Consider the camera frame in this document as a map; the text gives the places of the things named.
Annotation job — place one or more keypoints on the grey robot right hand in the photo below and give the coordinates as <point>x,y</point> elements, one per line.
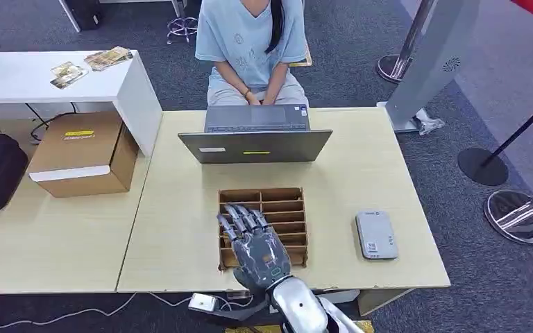
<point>259,250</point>

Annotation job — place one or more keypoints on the person's right hand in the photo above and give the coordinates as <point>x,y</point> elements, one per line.
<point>253,99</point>

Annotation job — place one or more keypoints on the person's left hand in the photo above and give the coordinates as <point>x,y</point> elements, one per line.
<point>268,99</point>

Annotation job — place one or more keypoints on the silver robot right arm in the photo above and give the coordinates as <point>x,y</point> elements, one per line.
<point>298,305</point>

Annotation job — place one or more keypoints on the wooden card box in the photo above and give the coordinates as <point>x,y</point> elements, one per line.
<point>285,216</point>

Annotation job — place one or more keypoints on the grey laptop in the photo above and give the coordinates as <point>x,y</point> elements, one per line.
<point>255,146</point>

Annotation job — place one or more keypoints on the yellow floor marker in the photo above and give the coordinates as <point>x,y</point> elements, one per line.
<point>304,60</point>

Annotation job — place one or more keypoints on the person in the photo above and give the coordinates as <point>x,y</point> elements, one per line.
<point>248,41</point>

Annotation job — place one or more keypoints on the chrome stool base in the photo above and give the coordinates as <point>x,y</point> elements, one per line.
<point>183,27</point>

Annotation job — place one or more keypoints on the grey card reader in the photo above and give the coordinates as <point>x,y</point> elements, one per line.
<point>377,235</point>

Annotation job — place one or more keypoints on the chrome stanchion with pole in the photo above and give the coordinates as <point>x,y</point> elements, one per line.
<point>395,64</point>

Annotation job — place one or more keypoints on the large printed card stack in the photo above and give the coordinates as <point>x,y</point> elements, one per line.
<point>108,58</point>

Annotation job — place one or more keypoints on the crumpled white wrapper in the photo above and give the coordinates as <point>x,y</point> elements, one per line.
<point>428,123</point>

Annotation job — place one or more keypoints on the grey standing panel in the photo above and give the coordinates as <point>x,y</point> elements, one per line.
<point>432,60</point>

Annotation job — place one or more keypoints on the brown cardboard box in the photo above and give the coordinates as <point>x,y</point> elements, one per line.
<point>80,151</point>

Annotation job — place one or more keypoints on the small printed card stack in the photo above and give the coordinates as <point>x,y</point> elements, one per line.
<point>68,74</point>

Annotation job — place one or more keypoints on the black case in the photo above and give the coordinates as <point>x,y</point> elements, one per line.
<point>85,14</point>

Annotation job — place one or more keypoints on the black stanchion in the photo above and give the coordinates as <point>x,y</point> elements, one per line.
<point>481,166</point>

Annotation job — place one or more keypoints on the white side desk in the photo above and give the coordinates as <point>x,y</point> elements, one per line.
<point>27,76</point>

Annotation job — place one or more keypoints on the chrome stanchion base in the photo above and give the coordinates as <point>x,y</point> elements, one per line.
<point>518,218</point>

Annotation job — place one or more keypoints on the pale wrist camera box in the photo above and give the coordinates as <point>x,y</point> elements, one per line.
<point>202,302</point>

